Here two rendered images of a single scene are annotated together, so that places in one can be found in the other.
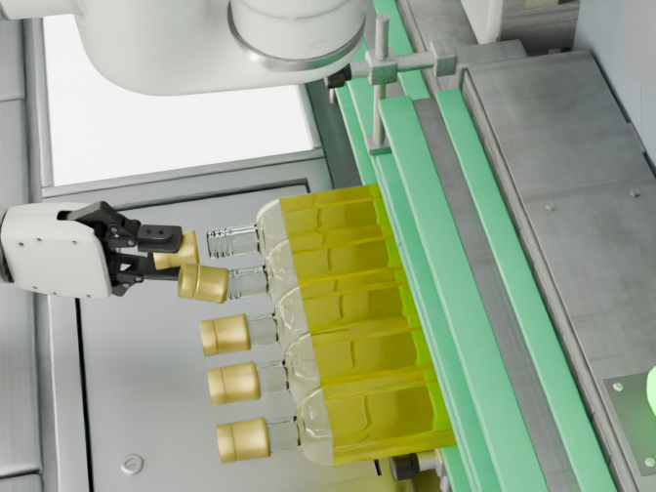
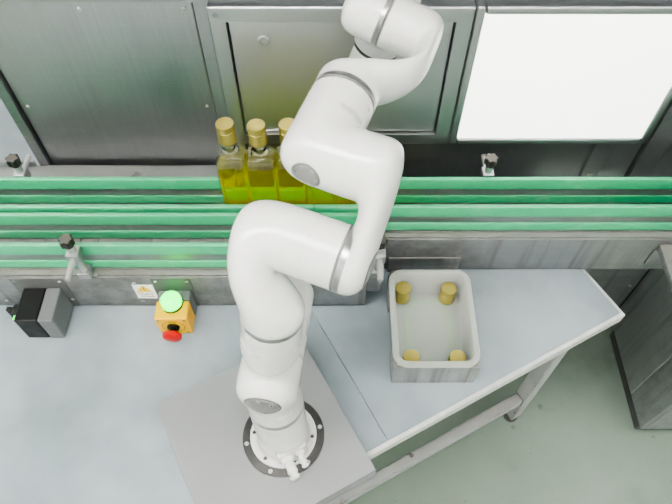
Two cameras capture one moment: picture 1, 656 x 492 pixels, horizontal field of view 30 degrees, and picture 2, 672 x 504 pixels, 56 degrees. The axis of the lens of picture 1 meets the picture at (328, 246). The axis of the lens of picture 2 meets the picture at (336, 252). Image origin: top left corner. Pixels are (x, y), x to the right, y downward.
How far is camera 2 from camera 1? 114 cm
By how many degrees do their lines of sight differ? 59
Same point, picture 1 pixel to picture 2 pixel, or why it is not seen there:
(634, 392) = (184, 283)
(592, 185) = not seen: hidden behind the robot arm
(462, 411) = (212, 217)
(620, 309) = (222, 287)
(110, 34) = not seen: hidden behind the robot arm
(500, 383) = (196, 252)
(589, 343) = (207, 279)
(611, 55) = (348, 314)
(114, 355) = (337, 37)
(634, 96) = (322, 315)
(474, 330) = (222, 251)
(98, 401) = (307, 27)
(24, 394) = not seen: outside the picture
